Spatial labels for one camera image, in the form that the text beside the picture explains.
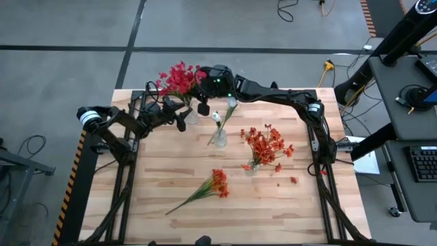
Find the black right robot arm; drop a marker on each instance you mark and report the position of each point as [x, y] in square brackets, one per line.
[273, 95]

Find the grey desk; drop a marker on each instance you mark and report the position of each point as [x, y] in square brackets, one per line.
[409, 201]
[392, 89]

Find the ribbed glass bottle vase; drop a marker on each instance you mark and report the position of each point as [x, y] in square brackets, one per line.
[220, 139]

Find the black metal table frame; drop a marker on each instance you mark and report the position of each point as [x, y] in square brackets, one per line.
[273, 92]

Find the dark laptop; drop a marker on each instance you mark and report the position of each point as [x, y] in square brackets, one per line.
[428, 66]

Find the yellow black hazard tape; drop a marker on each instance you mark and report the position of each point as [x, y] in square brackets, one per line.
[73, 171]

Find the white paper sheet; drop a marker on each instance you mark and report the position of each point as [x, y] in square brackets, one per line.
[367, 165]

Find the grey metal stand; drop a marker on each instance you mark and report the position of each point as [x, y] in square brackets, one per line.
[20, 163]

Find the small white adapter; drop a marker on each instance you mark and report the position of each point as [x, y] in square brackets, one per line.
[367, 47]

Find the person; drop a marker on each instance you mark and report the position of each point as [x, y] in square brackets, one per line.
[203, 241]

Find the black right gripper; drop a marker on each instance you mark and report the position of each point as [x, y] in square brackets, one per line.
[216, 85]

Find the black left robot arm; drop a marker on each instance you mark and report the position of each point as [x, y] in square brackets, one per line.
[123, 119]

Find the diamond-cut glass vase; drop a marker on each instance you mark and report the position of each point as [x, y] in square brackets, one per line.
[252, 169]

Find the orange artificial flower bunch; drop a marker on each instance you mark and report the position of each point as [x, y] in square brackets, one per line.
[273, 150]
[254, 136]
[220, 181]

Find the black keyboard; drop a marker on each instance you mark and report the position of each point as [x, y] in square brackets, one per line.
[423, 164]

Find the round black desk device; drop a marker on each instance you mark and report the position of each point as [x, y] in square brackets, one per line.
[418, 98]

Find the black tower fan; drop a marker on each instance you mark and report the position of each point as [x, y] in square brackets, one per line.
[392, 37]

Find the black caster wheel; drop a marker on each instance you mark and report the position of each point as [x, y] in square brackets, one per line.
[394, 212]

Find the red artificial flower bunch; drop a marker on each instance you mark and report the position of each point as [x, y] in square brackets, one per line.
[184, 73]
[164, 83]
[181, 89]

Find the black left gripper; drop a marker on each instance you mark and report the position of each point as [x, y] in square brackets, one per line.
[157, 112]

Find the black desk support bar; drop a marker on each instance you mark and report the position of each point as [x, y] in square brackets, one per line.
[372, 145]

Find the conical ribbed glass vase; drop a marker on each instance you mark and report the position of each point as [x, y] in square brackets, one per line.
[193, 118]

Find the orange black hazard tape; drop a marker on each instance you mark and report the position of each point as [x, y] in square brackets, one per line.
[368, 18]

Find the single orange flower sprig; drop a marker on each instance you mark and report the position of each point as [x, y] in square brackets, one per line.
[278, 167]

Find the fallen orange blossom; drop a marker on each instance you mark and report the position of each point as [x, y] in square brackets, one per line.
[293, 180]

